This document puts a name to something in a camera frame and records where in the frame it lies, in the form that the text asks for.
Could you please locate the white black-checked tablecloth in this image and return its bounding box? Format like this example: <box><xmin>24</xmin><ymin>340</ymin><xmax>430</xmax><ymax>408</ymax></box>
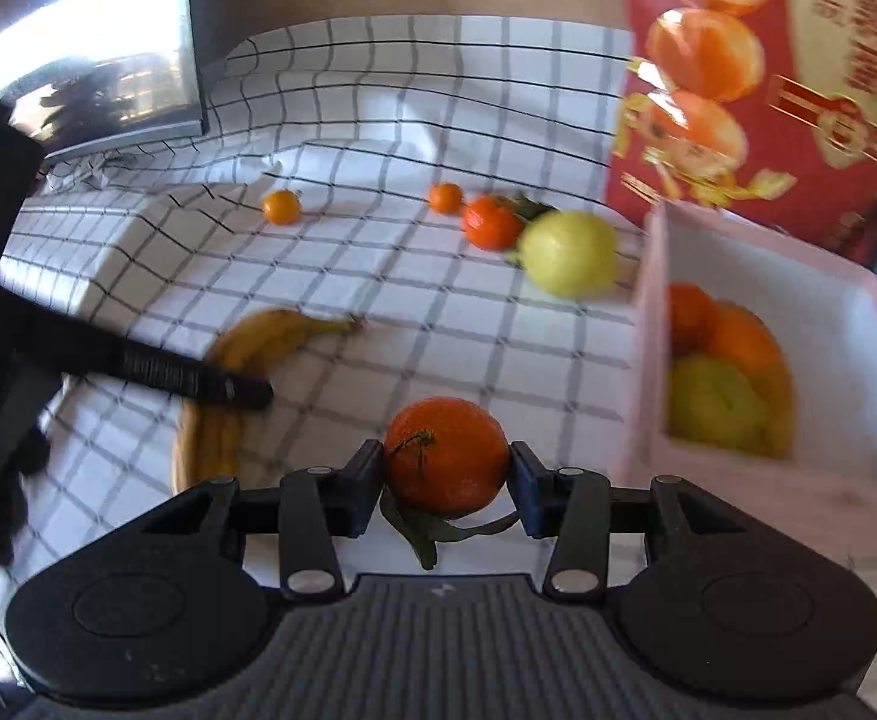
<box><xmin>0</xmin><ymin>15</ymin><xmax>877</xmax><ymax>691</ymax></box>

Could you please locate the large tangerine with leaves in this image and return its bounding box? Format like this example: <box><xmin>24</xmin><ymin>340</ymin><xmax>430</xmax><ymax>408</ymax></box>
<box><xmin>378</xmin><ymin>396</ymin><xmax>522</xmax><ymax>571</ymax></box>

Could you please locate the red snack bag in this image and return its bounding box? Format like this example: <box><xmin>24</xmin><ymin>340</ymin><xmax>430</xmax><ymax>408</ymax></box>
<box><xmin>604</xmin><ymin>0</ymin><xmax>877</xmax><ymax>271</ymax></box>

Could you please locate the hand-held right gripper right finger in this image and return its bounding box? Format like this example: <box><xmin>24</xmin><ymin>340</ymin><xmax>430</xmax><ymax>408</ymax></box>
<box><xmin>508</xmin><ymin>442</ymin><xmax>758</xmax><ymax>599</ymax></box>

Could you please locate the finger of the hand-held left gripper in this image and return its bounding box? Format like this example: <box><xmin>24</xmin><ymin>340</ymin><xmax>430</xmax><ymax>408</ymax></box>
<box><xmin>33</xmin><ymin>307</ymin><xmax>274</xmax><ymax>412</ymax></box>

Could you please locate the pink cardboard box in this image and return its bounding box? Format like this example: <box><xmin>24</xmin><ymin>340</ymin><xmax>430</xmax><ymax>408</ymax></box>
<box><xmin>618</xmin><ymin>199</ymin><xmax>877</xmax><ymax>560</ymax></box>

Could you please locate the tangerine with green leaf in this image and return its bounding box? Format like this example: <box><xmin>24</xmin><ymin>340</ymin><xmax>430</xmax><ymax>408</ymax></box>
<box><xmin>462</xmin><ymin>193</ymin><xmax>559</xmax><ymax>252</ymax></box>

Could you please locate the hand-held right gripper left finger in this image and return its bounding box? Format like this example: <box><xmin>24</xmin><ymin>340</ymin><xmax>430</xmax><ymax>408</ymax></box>
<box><xmin>142</xmin><ymin>439</ymin><xmax>388</xmax><ymax>599</ymax></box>

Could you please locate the dark computer monitor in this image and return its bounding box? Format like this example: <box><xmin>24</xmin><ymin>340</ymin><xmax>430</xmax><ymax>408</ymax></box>
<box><xmin>0</xmin><ymin>0</ymin><xmax>209</xmax><ymax>166</ymax></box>

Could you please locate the orange tangerine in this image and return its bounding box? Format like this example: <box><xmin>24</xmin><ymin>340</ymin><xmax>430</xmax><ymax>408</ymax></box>
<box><xmin>704</xmin><ymin>301</ymin><xmax>785</xmax><ymax>383</ymax></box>
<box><xmin>667</xmin><ymin>281</ymin><xmax>719</xmax><ymax>357</ymax></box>

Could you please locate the ripe spotted banana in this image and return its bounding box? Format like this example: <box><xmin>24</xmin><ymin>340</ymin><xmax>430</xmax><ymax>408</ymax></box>
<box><xmin>172</xmin><ymin>307</ymin><xmax>368</xmax><ymax>496</ymax></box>
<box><xmin>746</xmin><ymin>315</ymin><xmax>795</xmax><ymax>458</ymax></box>

